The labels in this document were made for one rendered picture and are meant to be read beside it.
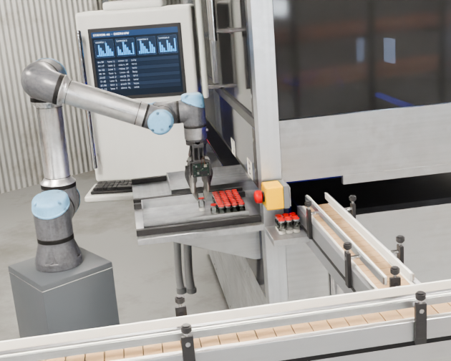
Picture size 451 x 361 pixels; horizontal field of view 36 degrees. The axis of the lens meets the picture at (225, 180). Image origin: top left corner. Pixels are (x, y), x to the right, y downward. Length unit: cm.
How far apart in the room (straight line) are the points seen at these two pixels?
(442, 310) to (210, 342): 49
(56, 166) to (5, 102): 402
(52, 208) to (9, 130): 418
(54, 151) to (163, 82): 88
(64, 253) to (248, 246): 60
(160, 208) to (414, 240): 87
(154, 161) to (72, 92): 106
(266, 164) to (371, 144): 34
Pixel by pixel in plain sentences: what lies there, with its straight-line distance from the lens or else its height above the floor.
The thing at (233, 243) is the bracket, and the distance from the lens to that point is 232.
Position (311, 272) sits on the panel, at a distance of 231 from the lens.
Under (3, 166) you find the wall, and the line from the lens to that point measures 641.
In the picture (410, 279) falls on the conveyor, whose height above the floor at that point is 95.
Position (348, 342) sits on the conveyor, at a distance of 147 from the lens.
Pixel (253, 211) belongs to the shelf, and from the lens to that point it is 235.
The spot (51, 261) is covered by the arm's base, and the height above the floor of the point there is 82.
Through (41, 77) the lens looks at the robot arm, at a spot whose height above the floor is 139.
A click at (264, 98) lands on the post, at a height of 128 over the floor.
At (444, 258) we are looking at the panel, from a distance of 246.
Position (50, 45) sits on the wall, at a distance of 651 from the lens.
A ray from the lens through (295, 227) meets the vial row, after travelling 213.
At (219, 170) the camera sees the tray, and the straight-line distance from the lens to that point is 282.
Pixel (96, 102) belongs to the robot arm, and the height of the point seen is 131.
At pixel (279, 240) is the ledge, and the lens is 209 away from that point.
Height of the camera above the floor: 162
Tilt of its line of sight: 16 degrees down
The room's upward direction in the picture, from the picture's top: 4 degrees counter-clockwise
